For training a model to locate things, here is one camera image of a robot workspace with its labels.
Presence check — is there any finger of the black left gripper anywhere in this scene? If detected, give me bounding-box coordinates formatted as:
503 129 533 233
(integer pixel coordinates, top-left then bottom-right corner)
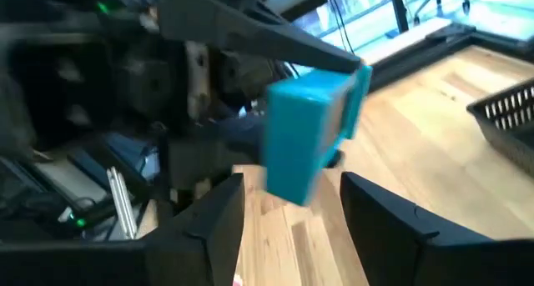
158 0 363 74
195 113 268 167

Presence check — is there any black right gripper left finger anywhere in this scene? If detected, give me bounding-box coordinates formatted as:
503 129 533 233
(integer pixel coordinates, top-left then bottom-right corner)
144 173 246 286

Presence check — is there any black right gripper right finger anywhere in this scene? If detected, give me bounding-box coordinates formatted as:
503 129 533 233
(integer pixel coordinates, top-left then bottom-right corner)
340 172 501 286

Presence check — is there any teal charger block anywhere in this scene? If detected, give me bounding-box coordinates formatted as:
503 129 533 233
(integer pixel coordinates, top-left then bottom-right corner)
261 64 373 207

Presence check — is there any black pole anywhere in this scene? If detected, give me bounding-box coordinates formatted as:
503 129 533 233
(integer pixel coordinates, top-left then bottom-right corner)
390 0 411 33

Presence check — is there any black mesh basket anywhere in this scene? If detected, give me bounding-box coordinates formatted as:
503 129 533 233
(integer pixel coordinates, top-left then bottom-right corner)
466 79 534 177

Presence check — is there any black metal table frame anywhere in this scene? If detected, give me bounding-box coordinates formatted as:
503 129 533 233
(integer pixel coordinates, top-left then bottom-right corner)
369 25 534 91

